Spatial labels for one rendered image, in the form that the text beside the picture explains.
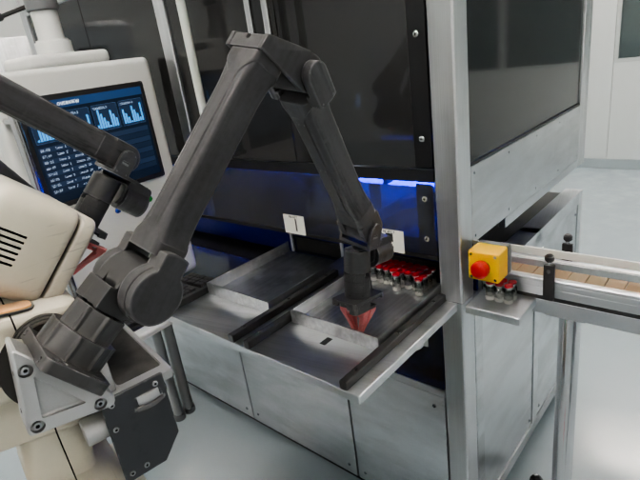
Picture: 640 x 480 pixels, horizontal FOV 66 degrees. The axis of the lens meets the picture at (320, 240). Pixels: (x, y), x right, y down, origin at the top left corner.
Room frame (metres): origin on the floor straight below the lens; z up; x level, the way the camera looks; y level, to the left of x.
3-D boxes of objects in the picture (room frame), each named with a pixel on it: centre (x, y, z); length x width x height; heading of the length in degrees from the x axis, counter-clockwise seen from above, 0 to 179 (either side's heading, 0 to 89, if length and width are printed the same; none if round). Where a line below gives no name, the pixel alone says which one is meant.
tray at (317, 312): (1.12, -0.11, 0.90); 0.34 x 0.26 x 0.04; 136
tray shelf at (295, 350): (1.18, 0.06, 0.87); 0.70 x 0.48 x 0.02; 46
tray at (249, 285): (1.35, 0.13, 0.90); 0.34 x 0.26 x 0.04; 136
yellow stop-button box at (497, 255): (1.03, -0.38, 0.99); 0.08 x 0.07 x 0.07; 136
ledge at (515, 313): (1.05, -0.42, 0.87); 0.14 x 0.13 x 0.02; 136
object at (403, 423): (2.12, 0.09, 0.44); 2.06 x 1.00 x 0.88; 46
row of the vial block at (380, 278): (1.20, -0.19, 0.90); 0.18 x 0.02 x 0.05; 46
